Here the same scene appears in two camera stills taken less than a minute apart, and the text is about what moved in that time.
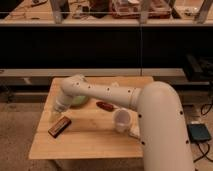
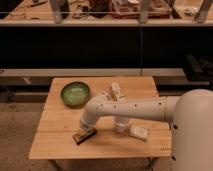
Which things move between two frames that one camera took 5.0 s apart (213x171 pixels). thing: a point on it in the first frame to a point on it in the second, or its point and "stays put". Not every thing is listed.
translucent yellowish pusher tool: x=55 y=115 to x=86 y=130
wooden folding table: x=95 y=129 stays put
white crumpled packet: x=135 y=132 stays put
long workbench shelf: x=106 y=12 stays put
